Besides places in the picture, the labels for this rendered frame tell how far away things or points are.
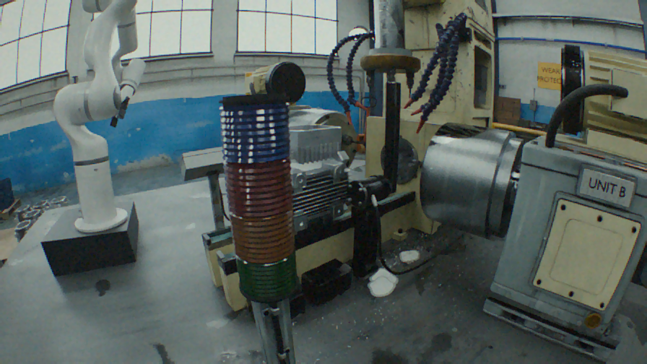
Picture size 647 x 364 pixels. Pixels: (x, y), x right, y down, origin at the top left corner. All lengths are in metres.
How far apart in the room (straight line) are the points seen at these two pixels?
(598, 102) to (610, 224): 0.20
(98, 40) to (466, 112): 1.15
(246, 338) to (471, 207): 0.50
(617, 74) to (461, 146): 0.36
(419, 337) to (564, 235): 0.32
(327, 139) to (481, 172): 0.33
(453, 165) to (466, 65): 0.44
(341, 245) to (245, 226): 0.49
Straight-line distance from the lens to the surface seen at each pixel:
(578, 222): 0.52
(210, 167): 0.78
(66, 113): 0.91
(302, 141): 0.58
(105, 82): 0.86
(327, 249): 0.68
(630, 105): 0.55
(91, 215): 0.91
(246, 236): 0.25
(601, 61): 0.61
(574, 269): 0.56
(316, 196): 0.58
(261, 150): 0.22
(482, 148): 0.59
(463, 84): 0.94
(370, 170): 1.02
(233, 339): 0.57
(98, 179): 0.89
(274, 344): 0.36
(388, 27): 0.84
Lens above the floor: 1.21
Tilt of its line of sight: 17 degrees down
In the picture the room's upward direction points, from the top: straight up
